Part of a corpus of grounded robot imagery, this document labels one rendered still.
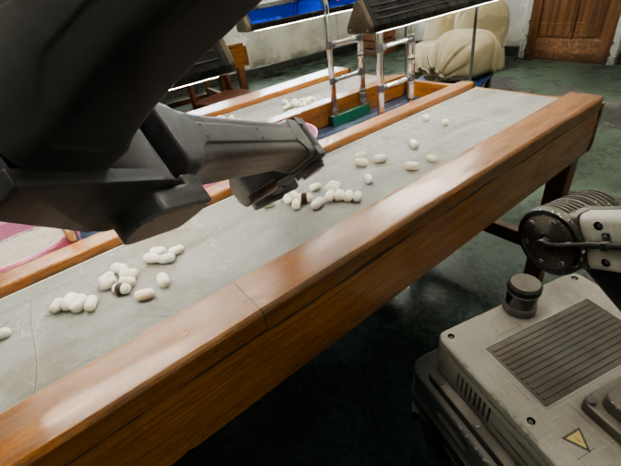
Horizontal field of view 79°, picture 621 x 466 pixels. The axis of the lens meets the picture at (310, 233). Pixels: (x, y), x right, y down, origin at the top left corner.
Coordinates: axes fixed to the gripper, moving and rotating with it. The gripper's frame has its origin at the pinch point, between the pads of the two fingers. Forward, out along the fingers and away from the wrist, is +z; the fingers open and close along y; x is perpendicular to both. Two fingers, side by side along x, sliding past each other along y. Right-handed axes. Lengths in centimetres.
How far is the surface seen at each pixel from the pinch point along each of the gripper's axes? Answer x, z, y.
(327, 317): 27.2, -11.8, 4.9
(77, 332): 7.6, -0.8, 40.2
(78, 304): 3.2, 1.6, 38.4
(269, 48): -270, 392, -308
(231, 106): -51, 65, -38
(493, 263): 64, 47, -104
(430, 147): 8, -1, -52
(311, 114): -27, 39, -53
